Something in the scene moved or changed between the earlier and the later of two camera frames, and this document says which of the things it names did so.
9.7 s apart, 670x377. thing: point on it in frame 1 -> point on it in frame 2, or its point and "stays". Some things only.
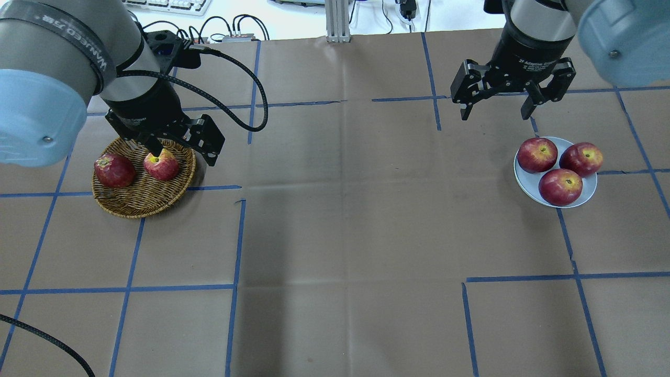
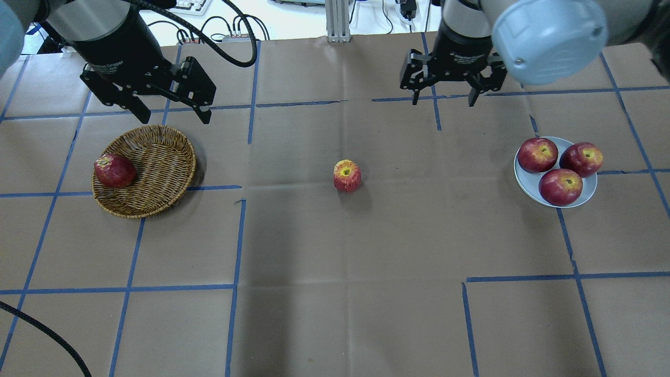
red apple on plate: [583, 158] stays
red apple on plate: [537, 155] stays
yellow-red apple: [164, 167] -> [347, 176]
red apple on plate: [560, 187] stays
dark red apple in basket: [114, 170] stays
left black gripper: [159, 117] -> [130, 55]
